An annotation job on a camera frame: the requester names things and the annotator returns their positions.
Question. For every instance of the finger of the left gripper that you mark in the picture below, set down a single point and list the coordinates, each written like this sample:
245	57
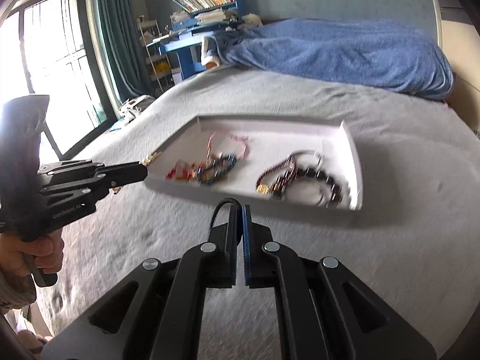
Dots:
119	175

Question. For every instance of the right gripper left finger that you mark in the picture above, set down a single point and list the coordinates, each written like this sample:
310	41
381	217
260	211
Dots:
156	311

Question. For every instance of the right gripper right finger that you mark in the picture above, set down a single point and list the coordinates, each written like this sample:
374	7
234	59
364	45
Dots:
324	310

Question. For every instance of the red bead gold tassel jewelry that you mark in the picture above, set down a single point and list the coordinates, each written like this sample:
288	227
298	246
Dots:
182	171

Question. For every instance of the person's left hand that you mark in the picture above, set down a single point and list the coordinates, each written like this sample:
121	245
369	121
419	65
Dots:
48	253

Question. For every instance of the white shelf rack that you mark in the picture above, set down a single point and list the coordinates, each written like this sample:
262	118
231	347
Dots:
158	66

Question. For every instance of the window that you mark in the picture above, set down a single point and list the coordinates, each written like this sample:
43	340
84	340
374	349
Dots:
47	48

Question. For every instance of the grey cardboard tray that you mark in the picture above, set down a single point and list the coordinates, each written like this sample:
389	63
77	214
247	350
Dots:
259	142

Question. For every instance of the blue desk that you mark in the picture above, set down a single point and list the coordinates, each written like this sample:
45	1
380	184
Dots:
187	35

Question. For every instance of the green curtain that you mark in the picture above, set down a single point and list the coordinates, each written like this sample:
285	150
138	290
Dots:
125	62

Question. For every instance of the blue blanket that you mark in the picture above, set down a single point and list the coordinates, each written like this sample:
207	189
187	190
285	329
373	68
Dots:
380	53

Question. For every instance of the cream wardrobe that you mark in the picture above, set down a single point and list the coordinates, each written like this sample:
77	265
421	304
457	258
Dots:
460	43

